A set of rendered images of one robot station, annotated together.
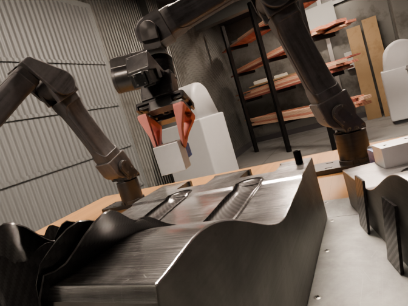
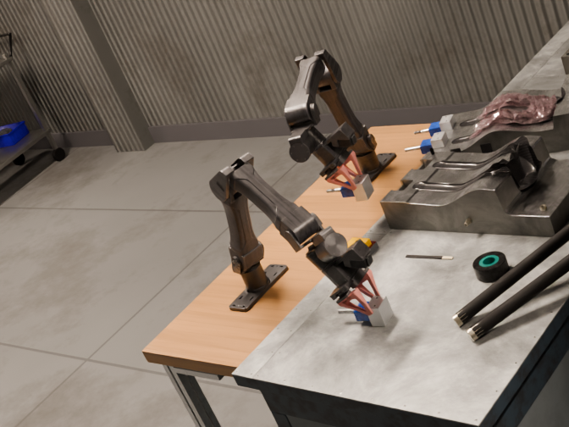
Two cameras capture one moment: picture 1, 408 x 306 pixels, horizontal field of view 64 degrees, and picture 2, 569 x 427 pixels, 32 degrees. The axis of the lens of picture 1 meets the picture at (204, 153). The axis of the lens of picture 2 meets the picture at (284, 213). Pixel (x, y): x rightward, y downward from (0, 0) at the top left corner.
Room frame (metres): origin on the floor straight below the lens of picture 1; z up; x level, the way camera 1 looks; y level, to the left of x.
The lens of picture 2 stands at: (-0.09, 2.40, 2.07)
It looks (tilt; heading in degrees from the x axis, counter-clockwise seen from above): 25 degrees down; 292
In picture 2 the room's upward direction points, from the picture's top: 24 degrees counter-clockwise
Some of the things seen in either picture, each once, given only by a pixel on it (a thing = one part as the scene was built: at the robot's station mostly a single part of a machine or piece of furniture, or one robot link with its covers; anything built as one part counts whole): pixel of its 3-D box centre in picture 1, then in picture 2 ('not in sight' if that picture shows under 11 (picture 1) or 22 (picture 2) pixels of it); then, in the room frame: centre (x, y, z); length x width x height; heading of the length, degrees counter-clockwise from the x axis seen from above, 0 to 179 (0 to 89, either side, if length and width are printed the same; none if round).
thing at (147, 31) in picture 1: (138, 59); (302, 132); (0.70, 0.08, 1.14); 0.12 x 0.09 x 0.12; 84
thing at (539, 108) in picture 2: not in sight; (512, 108); (0.20, -0.26, 0.90); 0.26 x 0.18 x 0.08; 169
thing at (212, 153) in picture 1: (198, 141); not in sight; (4.10, 0.03, 0.70); 0.70 x 0.63 x 1.39; 154
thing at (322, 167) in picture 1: (353, 146); (367, 161); (0.67, -0.30, 0.84); 0.20 x 0.07 x 0.08; 64
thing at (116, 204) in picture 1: (130, 191); (254, 276); (0.93, 0.24, 0.84); 0.20 x 0.07 x 0.08; 64
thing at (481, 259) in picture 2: not in sight; (490, 266); (0.28, 0.41, 0.82); 0.08 x 0.08 x 0.04
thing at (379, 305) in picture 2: not in sight; (361, 311); (0.59, 0.50, 0.83); 0.13 x 0.05 x 0.05; 162
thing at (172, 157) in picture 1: (179, 152); (347, 189); (0.65, 0.05, 0.93); 0.13 x 0.05 x 0.05; 165
